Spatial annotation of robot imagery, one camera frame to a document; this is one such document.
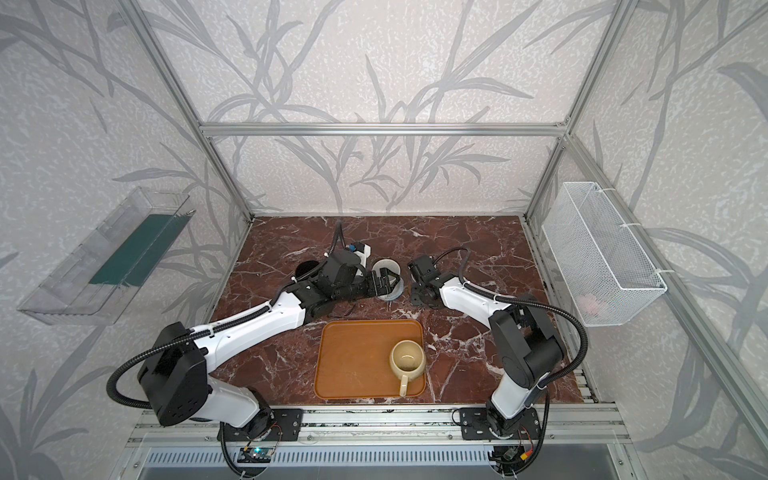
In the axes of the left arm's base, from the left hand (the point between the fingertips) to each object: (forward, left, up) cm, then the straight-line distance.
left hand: (394, 273), depth 80 cm
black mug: (+8, +28, -10) cm, 31 cm away
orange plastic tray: (-17, +12, -19) cm, 28 cm away
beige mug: (-18, -4, -19) cm, 26 cm away
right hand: (+4, -8, -15) cm, 17 cm away
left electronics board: (-39, +33, -20) cm, 55 cm away
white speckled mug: (+10, +1, -11) cm, 15 cm away
